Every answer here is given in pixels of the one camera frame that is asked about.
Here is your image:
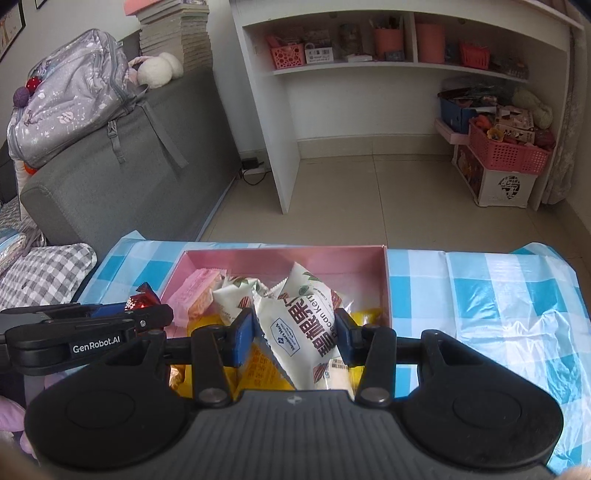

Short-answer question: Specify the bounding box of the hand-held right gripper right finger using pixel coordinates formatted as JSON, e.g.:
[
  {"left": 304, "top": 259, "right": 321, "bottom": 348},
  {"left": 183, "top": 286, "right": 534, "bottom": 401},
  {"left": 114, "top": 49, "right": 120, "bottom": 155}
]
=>
[{"left": 335, "top": 307, "right": 481, "bottom": 409}]

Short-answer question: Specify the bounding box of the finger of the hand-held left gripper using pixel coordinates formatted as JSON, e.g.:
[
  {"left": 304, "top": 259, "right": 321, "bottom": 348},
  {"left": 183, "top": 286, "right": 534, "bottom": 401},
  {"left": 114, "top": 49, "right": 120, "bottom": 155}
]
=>
[
  {"left": 4, "top": 305, "right": 175, "bottom": 348},
  {"left": 0, "top": 301, "right": 129, "bottom": 326}
]

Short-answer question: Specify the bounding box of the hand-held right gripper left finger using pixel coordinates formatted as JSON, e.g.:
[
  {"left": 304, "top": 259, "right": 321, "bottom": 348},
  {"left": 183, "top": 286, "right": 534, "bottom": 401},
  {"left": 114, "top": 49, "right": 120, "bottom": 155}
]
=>
[{"left": 99, "top": 308, "right": 256, "bottom": 409}]

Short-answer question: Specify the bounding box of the red floral snack packet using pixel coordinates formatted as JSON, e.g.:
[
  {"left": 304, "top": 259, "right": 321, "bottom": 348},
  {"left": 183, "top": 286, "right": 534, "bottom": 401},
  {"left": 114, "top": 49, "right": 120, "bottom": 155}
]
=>
[{"left": 126, "top": 282, "right": 161, "bottom": 315}]

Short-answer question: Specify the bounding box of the yellow honeycomb print snack packet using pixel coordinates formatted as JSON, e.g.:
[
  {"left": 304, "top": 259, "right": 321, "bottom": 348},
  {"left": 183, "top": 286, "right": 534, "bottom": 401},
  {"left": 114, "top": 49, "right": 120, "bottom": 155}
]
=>
[{"left": 348, "top": 308, "right": 389, "bottom": 329}]

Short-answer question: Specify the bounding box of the yellow red label snack packet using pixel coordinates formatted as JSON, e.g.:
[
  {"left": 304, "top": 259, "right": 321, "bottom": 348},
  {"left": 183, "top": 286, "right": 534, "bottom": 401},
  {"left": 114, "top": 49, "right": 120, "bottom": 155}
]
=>
[{"left": 233, "top": 344, "right": 296, "bottom": 400}]

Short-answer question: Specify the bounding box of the white walnut snack packet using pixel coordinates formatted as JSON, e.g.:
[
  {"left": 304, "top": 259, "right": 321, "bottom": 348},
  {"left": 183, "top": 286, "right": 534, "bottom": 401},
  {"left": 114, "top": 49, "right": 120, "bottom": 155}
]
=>
[
  {"left": 211, "top": 276, "right": 269, "bottom": 326},
  {"left": 252, "top": 261, "right": 356, "bottom": 402}
]

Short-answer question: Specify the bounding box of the pink snack packet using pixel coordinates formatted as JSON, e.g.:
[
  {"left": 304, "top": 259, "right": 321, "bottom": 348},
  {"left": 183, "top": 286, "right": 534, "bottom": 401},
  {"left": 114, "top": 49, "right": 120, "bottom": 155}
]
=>
[{"left": 166, "top": 268, "right": 222, "bottom": 333}]

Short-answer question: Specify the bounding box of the ridged plain yellow snack packet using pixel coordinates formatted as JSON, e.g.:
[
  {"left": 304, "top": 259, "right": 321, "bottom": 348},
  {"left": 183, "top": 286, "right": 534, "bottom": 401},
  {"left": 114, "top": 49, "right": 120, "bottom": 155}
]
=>
[{"left": 168, "top": 313, "right": 222, "bottom": 400}]

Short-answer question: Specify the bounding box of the pink and silver box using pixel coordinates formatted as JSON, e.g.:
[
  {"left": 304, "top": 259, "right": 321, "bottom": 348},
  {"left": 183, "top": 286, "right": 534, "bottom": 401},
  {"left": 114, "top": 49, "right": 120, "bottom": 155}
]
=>
[{"left": 159, "top": 244, "right": 394, "bottom": 400}]

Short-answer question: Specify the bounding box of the grey checkered pillow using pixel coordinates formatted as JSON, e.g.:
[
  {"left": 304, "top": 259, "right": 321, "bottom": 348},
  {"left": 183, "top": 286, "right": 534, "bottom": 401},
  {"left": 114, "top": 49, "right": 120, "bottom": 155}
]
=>
[{"left": 0, "top": 242, "right": 98, "bottom": 310}]

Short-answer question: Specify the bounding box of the folded light blue blanket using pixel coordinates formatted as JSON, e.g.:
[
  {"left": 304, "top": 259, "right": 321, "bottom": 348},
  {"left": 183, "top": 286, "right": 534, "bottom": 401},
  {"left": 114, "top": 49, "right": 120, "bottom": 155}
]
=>
[{"left": 0, "top": 228, "right": 28, "bottom": 273}]

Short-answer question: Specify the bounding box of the pink cloth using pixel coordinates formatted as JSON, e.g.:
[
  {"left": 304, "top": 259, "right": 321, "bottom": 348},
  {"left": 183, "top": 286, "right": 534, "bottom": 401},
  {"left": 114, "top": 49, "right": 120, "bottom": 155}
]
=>
[{"left": 0, "top": 398, "right": 27, "bottom": 433}]

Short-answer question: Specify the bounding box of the blue white checkered tablecloth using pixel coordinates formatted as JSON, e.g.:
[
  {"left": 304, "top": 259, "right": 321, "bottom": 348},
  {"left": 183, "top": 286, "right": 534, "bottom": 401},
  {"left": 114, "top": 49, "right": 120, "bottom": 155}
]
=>
[{"left": 76, "top": 231, "right": 580, "bottom": 476}]

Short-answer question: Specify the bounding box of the grey sofa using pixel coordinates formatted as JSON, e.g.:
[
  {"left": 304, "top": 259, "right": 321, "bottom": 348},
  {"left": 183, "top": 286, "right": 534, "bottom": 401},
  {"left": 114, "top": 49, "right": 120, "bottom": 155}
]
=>
[{"left": 0, "top": 65, "right": 243, "bottom": 259}]

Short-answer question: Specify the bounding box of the white shelf unit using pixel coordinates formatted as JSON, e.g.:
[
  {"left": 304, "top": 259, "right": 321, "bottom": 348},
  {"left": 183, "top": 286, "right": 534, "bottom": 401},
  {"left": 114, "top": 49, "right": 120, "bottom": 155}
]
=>
[{"left": 228, "top": 0, "right": 587, "bottom": 215}]

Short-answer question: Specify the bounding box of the grey patterned backpack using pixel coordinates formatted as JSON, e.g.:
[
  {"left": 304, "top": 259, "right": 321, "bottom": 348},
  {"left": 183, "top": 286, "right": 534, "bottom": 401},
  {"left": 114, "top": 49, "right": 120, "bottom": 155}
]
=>
[{"left": 7, "top": 28, "right": 190, "bottom": 169}]

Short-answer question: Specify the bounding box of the white patterned storage box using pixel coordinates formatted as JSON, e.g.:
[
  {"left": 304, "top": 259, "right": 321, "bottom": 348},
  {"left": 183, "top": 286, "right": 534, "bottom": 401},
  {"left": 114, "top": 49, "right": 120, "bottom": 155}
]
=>
[{"left": 452, "top": 143, "right": 539, "bottom": 208}]

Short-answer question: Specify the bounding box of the pink tray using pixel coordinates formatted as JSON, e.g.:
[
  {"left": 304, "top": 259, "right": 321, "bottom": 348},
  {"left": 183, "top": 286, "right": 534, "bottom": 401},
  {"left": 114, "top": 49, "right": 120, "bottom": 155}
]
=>
[{"left": 434, "top": 117, "right": 472, "bottom": 145}]

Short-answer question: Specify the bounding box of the white plush toy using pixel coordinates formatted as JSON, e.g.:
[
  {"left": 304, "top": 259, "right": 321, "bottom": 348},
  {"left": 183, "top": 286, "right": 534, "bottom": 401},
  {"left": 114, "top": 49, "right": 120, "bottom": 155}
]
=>
[{"left": 128, "top": 52, "right": 184, "bottom": 88}]

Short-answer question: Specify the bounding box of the large pink plastic basket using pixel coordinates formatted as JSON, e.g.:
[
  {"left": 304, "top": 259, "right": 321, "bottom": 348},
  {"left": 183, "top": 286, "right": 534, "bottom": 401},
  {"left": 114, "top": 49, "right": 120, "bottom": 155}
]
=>
[{"left": 468, "top": 121, "right": 552, "bottom": 175}]

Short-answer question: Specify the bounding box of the blue box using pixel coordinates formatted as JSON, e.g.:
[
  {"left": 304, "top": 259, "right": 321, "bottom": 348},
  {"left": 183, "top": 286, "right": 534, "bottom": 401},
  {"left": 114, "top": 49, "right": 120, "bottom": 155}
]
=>
[{"left": 438, "top": 90, "right": 481, "bottom": 134}]

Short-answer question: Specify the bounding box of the white pink patterned carton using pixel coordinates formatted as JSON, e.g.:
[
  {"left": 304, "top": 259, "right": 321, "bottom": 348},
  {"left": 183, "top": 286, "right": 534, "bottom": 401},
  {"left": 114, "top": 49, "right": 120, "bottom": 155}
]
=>
[{"left": 496, "top": 105, "right": 536, "bottom": 132}]

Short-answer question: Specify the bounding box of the stack of books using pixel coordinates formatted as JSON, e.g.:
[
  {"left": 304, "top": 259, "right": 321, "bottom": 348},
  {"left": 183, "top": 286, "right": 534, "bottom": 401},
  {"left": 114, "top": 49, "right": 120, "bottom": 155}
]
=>
[{"left": 136, "top": 0, "right": 213, "bottom": 75}]

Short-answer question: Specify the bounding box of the small white labelled box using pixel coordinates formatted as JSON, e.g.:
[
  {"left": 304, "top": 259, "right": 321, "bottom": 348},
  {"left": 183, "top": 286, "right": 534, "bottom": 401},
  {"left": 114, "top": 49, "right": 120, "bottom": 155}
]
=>
[{"left": 305, "top": 42, "right": 334, "bottom": 63}]

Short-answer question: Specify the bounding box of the small pink perforated basket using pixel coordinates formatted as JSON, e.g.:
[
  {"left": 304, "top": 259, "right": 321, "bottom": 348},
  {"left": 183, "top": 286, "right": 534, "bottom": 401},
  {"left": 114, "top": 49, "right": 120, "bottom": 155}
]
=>
[{"left": 270, "top": 42, "right": 306, "bottom": 70}]

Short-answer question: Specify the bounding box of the beige curtain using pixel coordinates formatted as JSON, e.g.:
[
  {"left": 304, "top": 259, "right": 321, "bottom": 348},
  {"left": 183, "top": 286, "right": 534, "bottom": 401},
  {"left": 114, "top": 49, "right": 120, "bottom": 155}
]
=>
[{"left": 540, "top": 28, "right": 585, "bottom": 206}]

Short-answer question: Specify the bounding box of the pink cup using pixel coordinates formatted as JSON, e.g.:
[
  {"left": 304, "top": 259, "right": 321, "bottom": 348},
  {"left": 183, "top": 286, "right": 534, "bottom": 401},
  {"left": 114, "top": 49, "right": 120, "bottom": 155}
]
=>
[
  {"left": 416, "top": 22, "right": 446, "bottom": 63},
  {"left": 373, "top": 25, "right": 404, "bottom": 60}
]

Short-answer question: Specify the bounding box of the glass jar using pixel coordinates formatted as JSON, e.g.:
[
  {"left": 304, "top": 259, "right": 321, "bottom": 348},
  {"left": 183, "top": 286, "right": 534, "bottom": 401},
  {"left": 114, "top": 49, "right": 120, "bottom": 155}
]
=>
[{"left": 339, "top": 23, "right": 363, "bottom": 58}]

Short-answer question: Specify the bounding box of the pink flat box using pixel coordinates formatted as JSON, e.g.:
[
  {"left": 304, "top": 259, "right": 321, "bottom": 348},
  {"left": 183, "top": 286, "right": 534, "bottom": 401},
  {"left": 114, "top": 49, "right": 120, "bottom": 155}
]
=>
[{"left": 124, "top": 0, "right": 162, "bottom": 17}]

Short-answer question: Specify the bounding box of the small red basket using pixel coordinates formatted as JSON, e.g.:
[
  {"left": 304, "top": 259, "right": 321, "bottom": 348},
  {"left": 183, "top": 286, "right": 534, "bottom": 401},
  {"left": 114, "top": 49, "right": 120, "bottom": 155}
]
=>
[{"left": 459, "top": 42, "right": 491, "bottom": 71}]

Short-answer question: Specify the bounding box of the framed wall picture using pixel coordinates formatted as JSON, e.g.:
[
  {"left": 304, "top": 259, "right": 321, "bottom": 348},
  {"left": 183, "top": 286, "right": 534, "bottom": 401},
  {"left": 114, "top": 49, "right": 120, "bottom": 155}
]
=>
[{"left": 0, "top": 0, "right": 26, "bottom": 61}]

